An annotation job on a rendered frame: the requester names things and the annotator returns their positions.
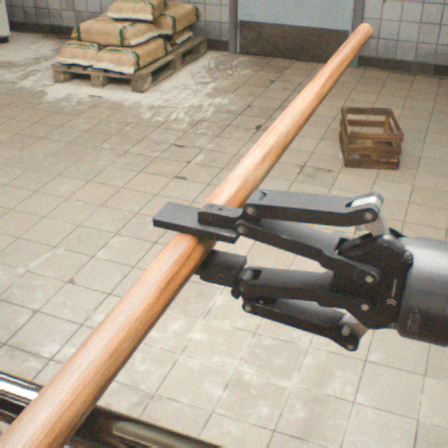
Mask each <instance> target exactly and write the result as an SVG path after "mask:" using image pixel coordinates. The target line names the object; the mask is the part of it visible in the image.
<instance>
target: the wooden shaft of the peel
mask: <svg viewBox="0 0 448 448"><path fill-rule="evenodd" d="M372 34H373V29H372V27H371V26H370V25H369V24H366V23H364V24H362V25H360V26H359V27H358V28H356V30H355V31H354V32H353V33H352V35H351V36H350V38H348V39H347V40H346V41H345V42H344V44H343V45H342V47H341V48H339V49H338V51H337V52H336V53H335V54H334V55H333V56H332V57H331V58H330V60H329V61H328V62H327V63H326V64H325V66H324V67H323V68H322V69H320V70H319V71H318V74H317V75H316V76H315V77H314V78H313V79H312V80H311V81H310V82H309V83H308V84H307V85H306V86H305V89H304V90H303V91H302V92H300V94H299V95H298V96H297V97H296V98H295V99H294V100H293V102H292V103H291V104H290V105H289V106H288V107H287V109H286V110H285V111H284V112H283V113H282V114H281V115H280V117H279V118H278V119H277V120H275V121H274V122H273V123H274V124H273V125H272V126H271V127H270V128H269V129H268V130H267V132H266V133H265V134H264V135H263V136H262V137H260V139H259V140H258V141H257V142H256V143H255V144H254V146H253V148H252V149H251V150H250V151H249V152H248V154H247V155H246V156H244V157H243V158H242V159H241V161H240V162H239V163H238V164H237V165H236V166H235V167H234V169H233V170H232V171H231V172H230V173H229V174H228V177H227V178H226V179H225V180H223V181H222V182H221V184H220V185H219V186H218V187H217V188H216V189H215V191H214V192H213V193H212V194H211V195H210V196H209V197H208V199H207V200H206V201H205V202H204V203H203V204H202V205H201V207H202V206H203V205H204V204H208V203H212V204H217V205H222V206H227V207H231V208H243V206H244V205H245V204H246V202H247V201H248V200H249V198H250V197H251V196H252V194H253V193H254V192H255V190H256V189H257V188H258V187H259V185H260V184H261V183H262V181H264V180H265V178H266V177H267V176H268V174H269V173H270V172H271V170H272V169H273V168H274V166H275V165H276V164H277V162H278V160H279V159H280V158H281V157H282V155H283V154H284V153H285V151H286V150H287V149H288V147H289V146H290V145H291V143H292V142H293V141H294V140H295V139H296V136H297V135H298V133H299V132H300V131H301V129H302V128H303V127H304V125H305V124H307V122H308V121H309V120H310V118H311V116H312V114H313V113H314V112H315V110H317V109H318V107H319V106H320V105H321V103H322V102H323V101H324V98H325V97H326V96H327V95H328V94H329V92H330V91H331V90H332V88H333V87H334V86H335V85H336V83H337V81H338V80H339V79H340V77H341V76H342V75H343V73H345V72H346V70H347V68H348V66H349V65H350V64H351V62H353V61H354V59H355V58H356V56H357V54H358V52H360V51H361V49H362V48H363V47H364V45H365V44H366V43H367V41H368V40H369V38H370V37H371V36H372ZM201 207H200V208H201ZM217 242H218V240H213V239H209V238H204V237H200V236H194V235H188V234H183V233H177V234H176V235H174V237H173V239H172V240H171V241H170V242H169V244H168V245H167V246H166V247H165V248H164V249H163V250H162V252H161V253H160V254H159V255H158V256H157V257H156V258H155V259H154V260H153V261H152V263H151V264H150V265H149V267H148V268H147V269H146V270H145V271H144V272H143V273H142V275H141V276H140V277H139V278H138V279H136V280H135V282H134V284H133V285H132V286H131V287H130V288H129V290H128V291H127V292H126V293H125V294H124V295H123V296H122V297H121V298H120V299H119V301H118V302H117V304H116V305H115V306H114V307H113V308H112V309H111V310H110V311H109V312H108V313H107V314H106V316H105V317H104V319H103V320H102V321H101V322H100V323H99V324H97V326H96V327H95V329H94V330H93V331H92V332H91V334H90V335H89V336H88V337H86V338H85V340H84V342H83V343H82V344H81V345H80V346H79V348H77V349H76V350H75V351H74V352H73V355H72V356H71V357H70V358H69V359H67V360H66V362H65V363H64V365H63V366H62V367H61V368H60V370H58V371H57V372H56V373H55V374H54V377H53V378H52V379H51V380H49V381H48V382H47V384H46V385H45V386H44V388H43V389H42V391H40V392H39V393H38V394H37V395H36V396H35V398H34V400H33V401H31V402H30V403H29V405H28V406H27V407H26V408H25V409H24V411H23V412H22V413H21V414H20V415H19V416H18V417H17V418H16V420H15V421H14V422H13V424H12V425H10V427H9V428H8V429H7V430H6V431H5V432H4V433H3V435H2V436H1V437H0V448H64V447H65V445H66V444H67V442H68V441H69V440H70V438H71V437H72V436H73V434H74V433H75V432H76V431H77V429H78V427H79V426H80V425H81V423H82V422H84V420H85V419H86V418H87V416H88V414H89V412H91V411H92V409H93V408H94V407H95V405H96V404H97V403H98V401H99V400H100V398H101V397H102V396H103V394H104V393H105V392H106V391H107V390H108V389H109V388H108V387H109V386H110V385H111V383H112V382H114V380H115V379H116V378H117V376H118V375H119V372H120V371H121V370H122V369H123V368H124V366H125V365H126V364H127V362H128V361H129V360H130V359H131V357H132V355H133V354H134V353H135V351H136V350H137V349H138V348H139V347H140V346H141V344H142V343H143V342H144V340H145V338H146V336H147V335H149V333H150V332H151V331H152V329H153V328H154V327H155V325H156V324H157V323H158V321H159V320H160V318H161V317H162V316H163V314H164V313H165V312H166V310H167V309H168V308H169V306H170V305H171V304H172V303H173V302H174V301H175V299H176V298H177V296H178V294H179V292H180V291H181V290H182V288H183V287H184V286H185V285H186V284H187V283H188V281H189V280H190V279H191V277H192V276H193V275H194V273H195V272H196V271H197V269H198V268H199V267H200V265H201V263H202V262H203V261H204V260H205V258H206V257H207V256H208V254H209V253H210V252H211V250H212V249H213V248H214V246H215V245H216V244H217Z"/></svg>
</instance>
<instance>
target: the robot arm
mask: <svg viewBox="0 0 448 448"><path fill-rule="evenodd" d="M382 203H383V197H382V195H381V193H379V192H369V193H365V194H361V195H357V196H354V197H344V196H334V195H323V194H313V193H303V192H292V191H281V190H271V189H260V188H259V189H256V190H255V192H254V193H253V194H252V196H251V197H250V198H249V200H248V201H247V202H246V204H245V205H244V206H243V208H231V207H227V206H222V205H217V204H212V203H208V204H204V205H203V206H202V207H201V208H196V207H191V206H187V205H182V204H177V203H173V202H168V203H167V204H166V205H165V206H164V207H163V208H161V209H160V210H159V211H158V212H157V213H156V214H155V215H154V216H153V217H152V224H153V227H157V228H161V229H166V230H170V231H174V232H178V233H183V234H188V235H194V236H200V237H204V238H209V239H213V240H218V241H222V242H227V243H230V244H235V242H236V241H237V240H238V238H239V237H240V236H244V237H247V238H250V239H253V240H256V241H258V242H261V243H264V244H267V245H270V246H273V247H275V248H278V249H281V250H283V251H286V252H289V253H292V254H295V255H298V256H301V257H303V258H304V257H306V258H309V259H311V260H314V261H317V262H319V263H320V266H321V267H322V268H324V269H327V271H326V272H323V273H320V272H310V271H301V270H290V269H279V268H269V267H259V266H246V264H247V256H243V255H238V254H234V253H229V252H225V251H220V250H215V249H212V250H211V252H210V253H209V254H208V256H207V257H206V258H205V260H204V261H203V262H202V263H201V265H200V267H199V268H198V269H197V271H196V272H195V273H194V275H199V276H200V279H201V280H202V281H203V282H205V283H210V284H214V285H219V286H228V287H231V290H230V294H231V296H232V297H233V298H234V299H237V300H238V299H239V298H240V296H241V298H242V300H243V303H242V309H243V310H244V311H245V312H247V313H250V314H252V315H255V316H258V317H261V318H264V319H267V320H270V321H273V322H274V321H275V322H278V323H281V324H284V325H287V326H290V327H292V328H295V329H298V330H302V331H305V332H310V333H313V334H316V335H319V336H322V337H324V338H327V339H329V340H331V341H332V342H336V343H337V344H338V345H339V346H341V347H342V348H344V349H345V350H347V351H349V352H355V351H357V350H358V347H359V343H360V340H361V338H362V337H363V336H364V335H366V334H367V332H368V331H369V329H370V330H382V329H394V330H395V331H397V333H398V334H399V335H400V336H401V337H403V338H405V339H409V340H410V339H413V340H416V341H420V342H424V343H427V344H432V345H436V346H439V347H447V346H448V241H442V240H438V239H433V238H427V237H408V236H406V235H404V234H403V233H401V232H399V231H398V230H395V229H394V228H391V227H388V225H387V223H386V220H385V217H384V215H383V212H382V210H381V206H382ZM301 223H306V224H315V225H323V226H332V227H354V226H355V229H356V231H369V232H367V233H365V234H362V235H360V236H357V237H352V236H349V235H346V234H343V233H340V232H330V233H326V232H323V231H321V230H318V229H315V228H312V227H309V226H306V225H304V224H301ZM336 251H338V253H337V254H336ZM245 266H246V267H245ZM244 267H245V268H244ZM260 301H261V302H262V303H261V302H260ZM315 302H316V303H315ZM333 308H334V309H333ZM336 309H342V310H343V309H345V310H346V311H347V312H348V314H345V312H343V311H340V310H336Z"/></svg>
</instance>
